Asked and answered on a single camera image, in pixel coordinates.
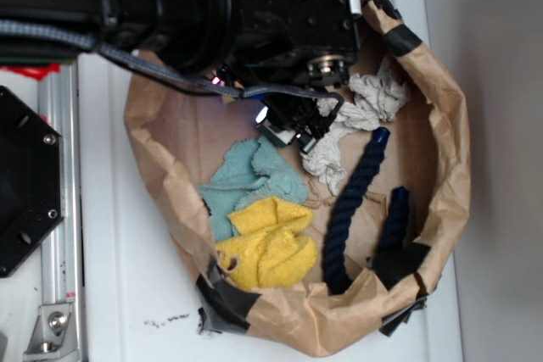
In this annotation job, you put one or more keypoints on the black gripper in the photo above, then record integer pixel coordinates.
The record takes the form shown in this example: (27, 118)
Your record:
(310, 44)

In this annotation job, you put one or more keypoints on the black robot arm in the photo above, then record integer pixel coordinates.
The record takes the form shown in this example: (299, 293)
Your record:
(182, 44)

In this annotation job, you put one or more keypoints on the crumpled white cloth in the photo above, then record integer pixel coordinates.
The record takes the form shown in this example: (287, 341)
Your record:
(376, 99)

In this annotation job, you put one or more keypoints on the light blue towel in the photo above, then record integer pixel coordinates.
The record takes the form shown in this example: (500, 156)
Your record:
(252, 170)

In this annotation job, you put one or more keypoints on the brown paper bag bin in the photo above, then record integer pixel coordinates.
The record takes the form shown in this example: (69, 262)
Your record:
(401, 236)

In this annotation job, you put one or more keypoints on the yellow towel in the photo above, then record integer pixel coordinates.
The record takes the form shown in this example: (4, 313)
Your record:
(271, 249)

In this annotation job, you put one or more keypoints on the aluminium rail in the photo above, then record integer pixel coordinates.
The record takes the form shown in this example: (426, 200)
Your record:
(62, 249)

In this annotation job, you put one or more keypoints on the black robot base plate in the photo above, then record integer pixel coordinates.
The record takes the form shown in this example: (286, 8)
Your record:
(31, 183)

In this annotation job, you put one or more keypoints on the metal corner bracket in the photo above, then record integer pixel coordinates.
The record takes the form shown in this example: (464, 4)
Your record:
(54, 335)

